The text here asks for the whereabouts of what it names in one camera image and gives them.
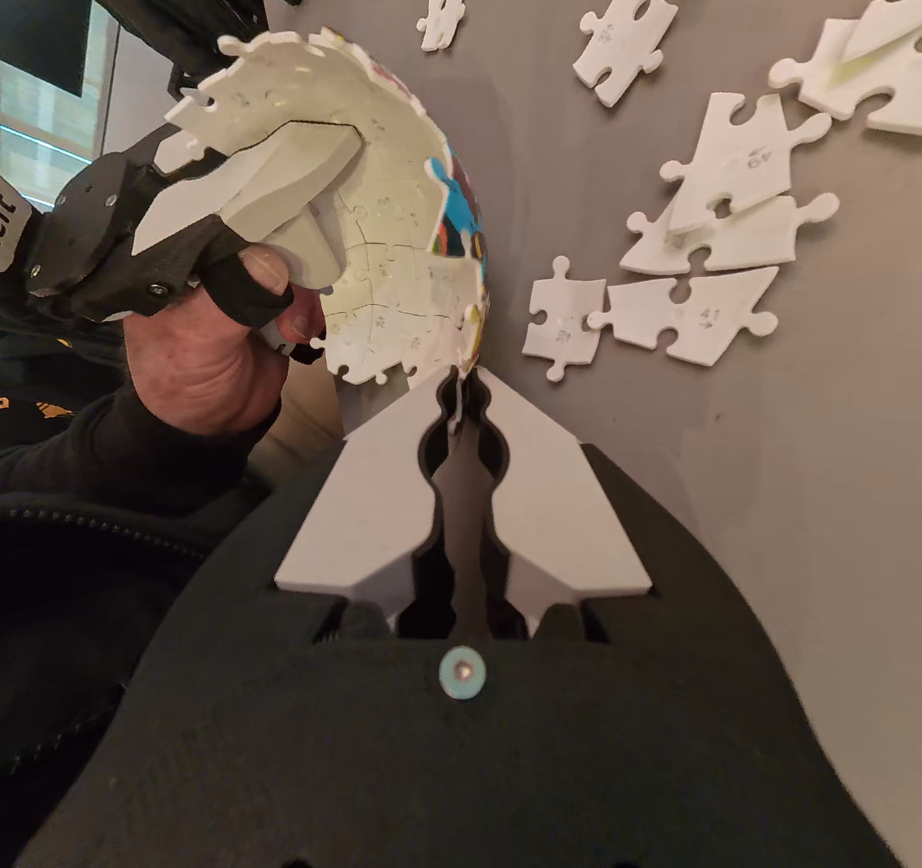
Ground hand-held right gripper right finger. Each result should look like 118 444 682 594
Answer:
467 367 654 642

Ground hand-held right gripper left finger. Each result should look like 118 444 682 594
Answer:
275 367 462 642

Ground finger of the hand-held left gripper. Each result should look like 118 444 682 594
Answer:
133 121 366 257
153 130 217 176

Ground partly built puzzle ball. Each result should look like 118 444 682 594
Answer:
164 27 494 390

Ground puzzle pieces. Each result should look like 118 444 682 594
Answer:
416 0 922 383

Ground person's left forearm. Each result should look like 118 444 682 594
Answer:
0 386 283 519

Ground person's left hand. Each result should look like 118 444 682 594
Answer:
122 245 328 438

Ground person's beige trousers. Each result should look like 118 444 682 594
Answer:
248 371 348 483

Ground black office chair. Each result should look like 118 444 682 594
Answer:
54 0 269 91

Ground black yellow bag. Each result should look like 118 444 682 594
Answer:
0 306 134 430

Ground black wall screen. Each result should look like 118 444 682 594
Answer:
0 0 98 98

